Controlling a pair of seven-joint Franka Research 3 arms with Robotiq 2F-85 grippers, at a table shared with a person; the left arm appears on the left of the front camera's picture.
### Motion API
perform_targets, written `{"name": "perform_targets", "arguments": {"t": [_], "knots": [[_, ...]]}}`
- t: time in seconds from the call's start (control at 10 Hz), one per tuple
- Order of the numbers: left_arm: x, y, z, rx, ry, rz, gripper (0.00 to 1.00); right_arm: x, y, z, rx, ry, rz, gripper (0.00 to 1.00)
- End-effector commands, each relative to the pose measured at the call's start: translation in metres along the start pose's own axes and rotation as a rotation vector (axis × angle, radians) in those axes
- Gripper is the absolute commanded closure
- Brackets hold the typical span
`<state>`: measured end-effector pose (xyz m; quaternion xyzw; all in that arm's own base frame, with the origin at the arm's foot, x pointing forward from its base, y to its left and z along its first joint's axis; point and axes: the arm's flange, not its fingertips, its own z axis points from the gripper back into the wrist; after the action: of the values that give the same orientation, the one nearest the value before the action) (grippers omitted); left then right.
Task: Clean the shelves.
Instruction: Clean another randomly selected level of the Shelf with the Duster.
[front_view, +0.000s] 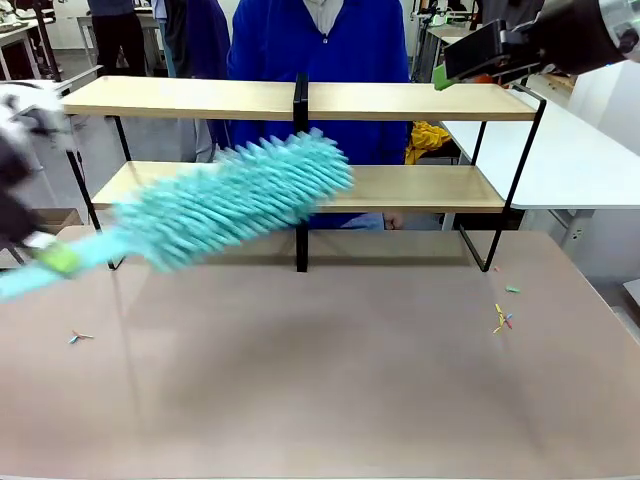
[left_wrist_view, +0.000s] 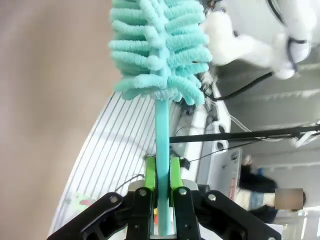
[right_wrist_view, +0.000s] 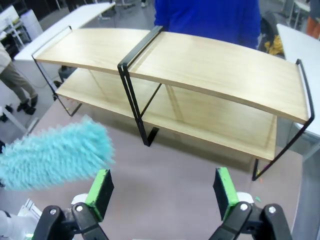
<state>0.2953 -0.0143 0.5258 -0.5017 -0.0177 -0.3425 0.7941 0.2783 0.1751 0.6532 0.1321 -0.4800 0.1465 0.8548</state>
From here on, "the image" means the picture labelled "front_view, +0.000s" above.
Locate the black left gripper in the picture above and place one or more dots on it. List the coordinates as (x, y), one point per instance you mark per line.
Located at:
(15, 195)

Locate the person in black clothes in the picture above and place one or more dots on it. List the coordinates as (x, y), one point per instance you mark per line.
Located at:
(117, 30)

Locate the white side table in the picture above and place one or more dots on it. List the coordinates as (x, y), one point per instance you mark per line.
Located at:
(565, 155)

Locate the person in blue coat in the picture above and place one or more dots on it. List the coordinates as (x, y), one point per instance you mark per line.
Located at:
(320, 40)

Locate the person's left hand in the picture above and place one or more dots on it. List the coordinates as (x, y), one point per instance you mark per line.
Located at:
(395, 221)

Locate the wooden shelf rack black frame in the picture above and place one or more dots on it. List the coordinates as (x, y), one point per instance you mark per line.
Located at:
(400, 100)

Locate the person in dark blue top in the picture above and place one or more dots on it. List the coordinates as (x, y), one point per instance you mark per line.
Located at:
(195, 35)

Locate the teal paper scrap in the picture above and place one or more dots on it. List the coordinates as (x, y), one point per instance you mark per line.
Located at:
(512, 289)

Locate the teal microfibre duster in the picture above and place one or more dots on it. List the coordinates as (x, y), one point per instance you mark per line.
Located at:
(235, 200)

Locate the white background workbench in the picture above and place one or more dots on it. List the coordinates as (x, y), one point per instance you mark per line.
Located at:
(15, 35)

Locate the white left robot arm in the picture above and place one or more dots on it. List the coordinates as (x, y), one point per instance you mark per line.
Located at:
(35, 107)

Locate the yellow cloth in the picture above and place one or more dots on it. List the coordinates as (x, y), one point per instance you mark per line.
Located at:
(425, 142)

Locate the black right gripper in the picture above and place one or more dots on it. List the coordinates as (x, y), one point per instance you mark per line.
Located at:
(560, 35)

